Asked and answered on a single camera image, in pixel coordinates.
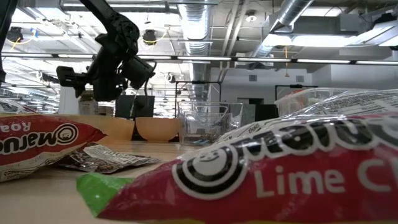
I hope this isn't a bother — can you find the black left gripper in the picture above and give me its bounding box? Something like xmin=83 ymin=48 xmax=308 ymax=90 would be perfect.
xmin=57 ymin=33 xmax=139 ymax=102

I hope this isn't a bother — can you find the red yellow Maruchan ramen packet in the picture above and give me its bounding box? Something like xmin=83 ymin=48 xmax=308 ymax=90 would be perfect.
xmin=0 ymin=98 xmax=107 ymax=184

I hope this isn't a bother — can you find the lime chili ramen packet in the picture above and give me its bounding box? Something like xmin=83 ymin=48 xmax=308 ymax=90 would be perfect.
xmin=76 ymin=88 xmax=398 ymax=224

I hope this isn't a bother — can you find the white pillar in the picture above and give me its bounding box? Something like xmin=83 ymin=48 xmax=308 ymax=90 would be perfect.
xmin=58 ymin=86 xmax=80 ymax=115

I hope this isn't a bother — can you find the black monitor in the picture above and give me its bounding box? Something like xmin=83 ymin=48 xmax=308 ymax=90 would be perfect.
xmin=135 ymin=95 xmax=155 ymax=118
xmin=114 ymin=95 xmax=136 ymax=119

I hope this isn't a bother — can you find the brown foil packet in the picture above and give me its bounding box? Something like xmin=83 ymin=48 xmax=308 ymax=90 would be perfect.
xmin=57 ymin=142 xmax=162 ymax=174

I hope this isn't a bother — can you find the orange bowl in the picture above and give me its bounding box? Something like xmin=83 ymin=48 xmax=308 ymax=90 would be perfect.
xmin=136 ymin=117 xmax=180 ymax=143

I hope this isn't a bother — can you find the black ceiling device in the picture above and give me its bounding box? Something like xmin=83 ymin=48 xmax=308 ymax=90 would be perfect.
xmin=142 ymin=29 xmax=158 ymax=46
xmin=6 ymin=26 xmax=24 ymax=43

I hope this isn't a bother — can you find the narrow clear plastic container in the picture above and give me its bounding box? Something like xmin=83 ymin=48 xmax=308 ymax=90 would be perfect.
xmin=177 ymin=101 xmax=244 ymax=147

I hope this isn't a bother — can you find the wide clear plastic bin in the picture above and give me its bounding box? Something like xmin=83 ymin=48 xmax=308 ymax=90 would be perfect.
xmin=274 ymin=87 xmax=377 ymax=118

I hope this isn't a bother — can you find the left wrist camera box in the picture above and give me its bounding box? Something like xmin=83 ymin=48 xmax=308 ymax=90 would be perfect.
xmin=124 ymin=55 xmax=156 ymax=90

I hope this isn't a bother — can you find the ceiling light rail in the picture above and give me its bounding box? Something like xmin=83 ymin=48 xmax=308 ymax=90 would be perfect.
xmin=0 ymin=52 xmax=398 ymax=65

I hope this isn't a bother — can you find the slanted silver ventilation duct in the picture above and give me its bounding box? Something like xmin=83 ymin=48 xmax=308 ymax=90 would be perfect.
xmin=248 ymin=0 xmax=315 ymax=68

